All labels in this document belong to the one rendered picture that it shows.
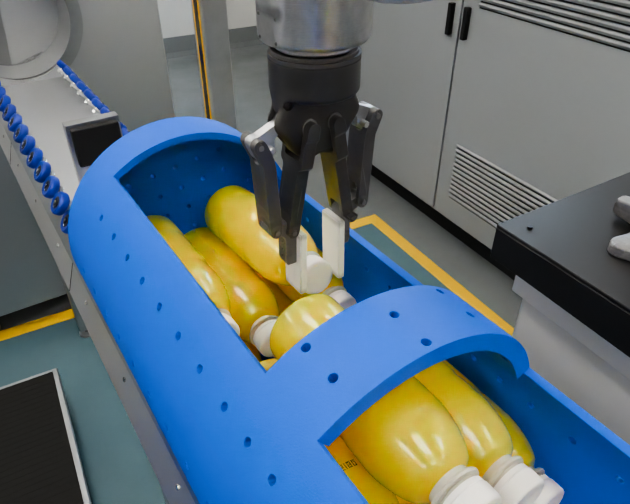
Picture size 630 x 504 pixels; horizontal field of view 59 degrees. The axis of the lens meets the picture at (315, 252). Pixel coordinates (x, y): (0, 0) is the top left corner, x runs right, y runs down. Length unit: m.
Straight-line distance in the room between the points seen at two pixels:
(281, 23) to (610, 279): 0.53
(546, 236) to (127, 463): 1.42
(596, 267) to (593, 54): 1.30
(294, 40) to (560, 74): 1.74
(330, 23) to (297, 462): 0.29
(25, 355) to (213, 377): 1.92
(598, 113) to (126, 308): 1.73
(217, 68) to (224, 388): 1.04
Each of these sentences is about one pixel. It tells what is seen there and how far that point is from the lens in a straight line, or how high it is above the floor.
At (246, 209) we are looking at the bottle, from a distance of 0.66.
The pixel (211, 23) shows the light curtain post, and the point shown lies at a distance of 1.35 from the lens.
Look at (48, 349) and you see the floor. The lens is 2.31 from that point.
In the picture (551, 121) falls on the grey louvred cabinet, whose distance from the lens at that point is 2.16.
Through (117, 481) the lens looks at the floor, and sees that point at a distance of 1.86.
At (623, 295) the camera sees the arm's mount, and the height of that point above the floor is 1.06.
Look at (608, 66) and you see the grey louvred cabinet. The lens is 2.01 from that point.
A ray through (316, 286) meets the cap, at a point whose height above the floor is 1.13.
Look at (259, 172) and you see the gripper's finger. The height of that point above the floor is 1.28.
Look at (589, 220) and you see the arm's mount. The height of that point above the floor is 1.06.
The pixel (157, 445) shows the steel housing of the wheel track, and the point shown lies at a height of 0.88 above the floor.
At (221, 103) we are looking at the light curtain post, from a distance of 1.40.
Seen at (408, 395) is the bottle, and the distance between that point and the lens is 0.40.
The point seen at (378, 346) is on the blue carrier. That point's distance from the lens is 0.38.
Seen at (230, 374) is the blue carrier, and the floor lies 1.19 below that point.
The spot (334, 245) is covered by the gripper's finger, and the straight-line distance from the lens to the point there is 0.56.
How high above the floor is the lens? 1.50
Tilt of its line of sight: 36 degrees down
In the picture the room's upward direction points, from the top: straight up
